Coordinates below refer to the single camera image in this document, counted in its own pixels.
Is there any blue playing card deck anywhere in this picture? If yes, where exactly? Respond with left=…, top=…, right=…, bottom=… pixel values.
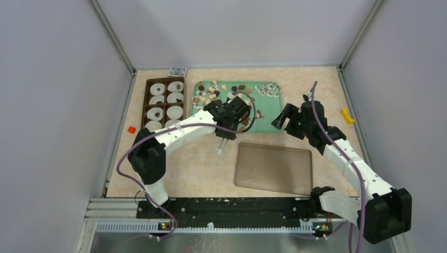
left=168, top=66, right=188, bottom=77

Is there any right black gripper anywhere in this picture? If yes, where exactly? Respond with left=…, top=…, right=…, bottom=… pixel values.
left=272, top=103, right=312, bottom=140

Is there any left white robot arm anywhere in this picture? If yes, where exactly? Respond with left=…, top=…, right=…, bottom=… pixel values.
left=127, top=96, right=254, bottom=218

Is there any brown box lid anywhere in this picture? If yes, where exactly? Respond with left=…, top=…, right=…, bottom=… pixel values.
left=234, top=143, right=313, bottom=196

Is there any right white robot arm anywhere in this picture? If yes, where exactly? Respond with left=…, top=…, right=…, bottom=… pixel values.
left=271, top=96, right=412, bottom=244

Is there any brown chocolate box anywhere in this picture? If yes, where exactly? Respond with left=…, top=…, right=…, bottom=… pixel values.
left=140, top=77, right=186, bottom=131

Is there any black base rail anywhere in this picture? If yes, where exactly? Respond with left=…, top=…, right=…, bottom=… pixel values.
left=136, top=197, right=328, bottom=228

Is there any green floral tray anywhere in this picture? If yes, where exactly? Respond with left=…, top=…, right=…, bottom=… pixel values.
left=190, top=80, right=283, bottom=134

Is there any red small block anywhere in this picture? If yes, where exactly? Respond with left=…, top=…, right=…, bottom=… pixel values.
left=127, top=126, right=136, bottom=134

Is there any yellow block near wall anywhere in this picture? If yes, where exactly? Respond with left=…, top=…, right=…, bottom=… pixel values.
left=341, top=108, right=355, bottom=125

